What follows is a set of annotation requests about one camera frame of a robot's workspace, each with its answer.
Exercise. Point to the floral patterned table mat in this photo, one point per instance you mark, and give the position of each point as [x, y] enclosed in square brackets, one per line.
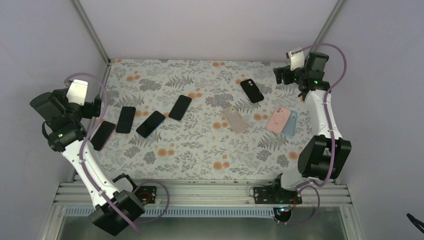
[202, 145]

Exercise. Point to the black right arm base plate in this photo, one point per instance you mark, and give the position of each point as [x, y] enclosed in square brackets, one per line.
[268, 195]

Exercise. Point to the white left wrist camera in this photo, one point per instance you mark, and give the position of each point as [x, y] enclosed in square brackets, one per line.
[77, 92]

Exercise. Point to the black object at corner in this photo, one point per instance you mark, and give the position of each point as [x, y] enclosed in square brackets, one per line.
[416, 222]

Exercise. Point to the cream phone case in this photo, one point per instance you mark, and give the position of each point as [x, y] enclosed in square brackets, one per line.
[235, 120]

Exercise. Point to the aluminium mounting rail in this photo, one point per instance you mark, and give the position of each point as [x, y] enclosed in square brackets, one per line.
[210, 193]

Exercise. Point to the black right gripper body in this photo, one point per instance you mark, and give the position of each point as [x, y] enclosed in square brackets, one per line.
[287, 79]

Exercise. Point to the black phone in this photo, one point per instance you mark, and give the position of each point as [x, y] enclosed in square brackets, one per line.
[102, 135]

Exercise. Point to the pink phone case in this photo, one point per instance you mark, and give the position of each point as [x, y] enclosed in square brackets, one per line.
[278, 120]

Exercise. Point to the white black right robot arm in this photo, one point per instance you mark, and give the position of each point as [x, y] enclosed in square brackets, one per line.
[323, 158]

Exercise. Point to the light blue phone case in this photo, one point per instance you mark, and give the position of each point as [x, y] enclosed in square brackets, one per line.
[291, 125]

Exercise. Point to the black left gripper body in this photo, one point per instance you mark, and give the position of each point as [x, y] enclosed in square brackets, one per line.
[89, 112]

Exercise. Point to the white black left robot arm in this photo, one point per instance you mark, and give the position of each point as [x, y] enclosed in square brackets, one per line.
[115, 207]

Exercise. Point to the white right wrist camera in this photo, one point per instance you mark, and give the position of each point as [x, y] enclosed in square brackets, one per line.
[296, 57]

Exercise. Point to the black phone case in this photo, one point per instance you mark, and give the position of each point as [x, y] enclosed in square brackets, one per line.
[252, 91]

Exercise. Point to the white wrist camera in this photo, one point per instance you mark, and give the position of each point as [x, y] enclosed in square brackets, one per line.
[77, 92]
[296, 57]

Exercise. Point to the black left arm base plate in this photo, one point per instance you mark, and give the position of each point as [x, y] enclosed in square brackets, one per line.
[146, 194]

